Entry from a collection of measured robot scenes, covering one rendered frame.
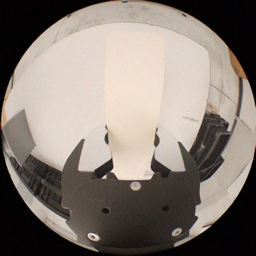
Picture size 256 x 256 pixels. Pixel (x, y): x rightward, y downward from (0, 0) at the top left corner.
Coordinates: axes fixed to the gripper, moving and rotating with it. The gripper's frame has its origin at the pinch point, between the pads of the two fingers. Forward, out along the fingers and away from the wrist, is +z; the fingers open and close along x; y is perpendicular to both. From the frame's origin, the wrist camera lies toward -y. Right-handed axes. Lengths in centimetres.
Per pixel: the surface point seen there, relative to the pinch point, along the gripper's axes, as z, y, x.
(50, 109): 4.4, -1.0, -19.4
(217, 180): 14, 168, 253
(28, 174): -10, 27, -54
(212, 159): 20, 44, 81
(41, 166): 1, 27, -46
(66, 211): -14.4, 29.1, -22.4
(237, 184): -55, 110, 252
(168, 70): 4.5, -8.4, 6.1
